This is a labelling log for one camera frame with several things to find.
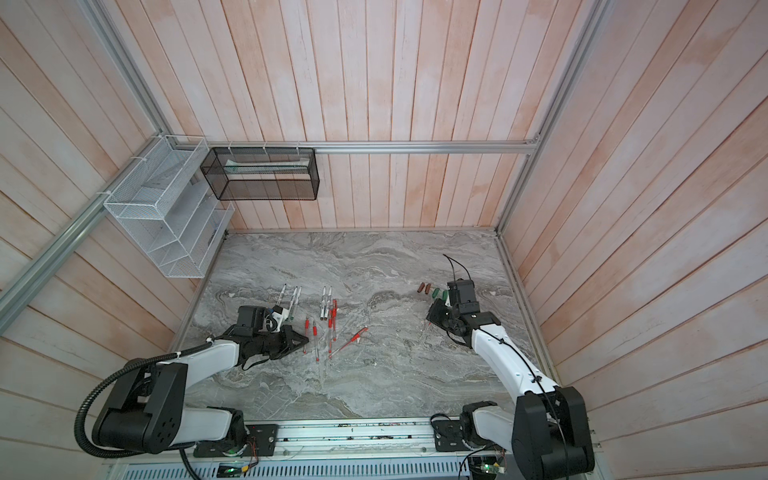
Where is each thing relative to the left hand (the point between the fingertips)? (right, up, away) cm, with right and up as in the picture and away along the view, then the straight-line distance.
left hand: (307, 343), depth 88 cm
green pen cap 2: (+45, +13, +13) cm, 48 cm away
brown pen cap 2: (+39, +15, +16) cm, 45 cm away
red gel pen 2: (+6, +3, +5) cm, 9 cm away
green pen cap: (+41, +14, +13) cm, 46 cm away
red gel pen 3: (+14, +1, +4) cm, 15 cm away
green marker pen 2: (-7, +10, +10) cm, 16 cm away
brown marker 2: (+5, +10, +10) cm, 15 cm away
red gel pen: (+7, +10, +10) cm, 16 cm away
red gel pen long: (+1, +2, +5) cm, 5 cm away
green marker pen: (-12, +13, +13) cm, 22 cm away
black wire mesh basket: (-20, +57, +18) cm, 63 cm away
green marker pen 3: (-6, +11, +10) cm, 16 cm away
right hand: (+37, +10, 0) cm, 39 cm away
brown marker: (+2, +10, +10) cm, 15 cm away
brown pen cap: (+37, +15, +16) cm, 43 cm away
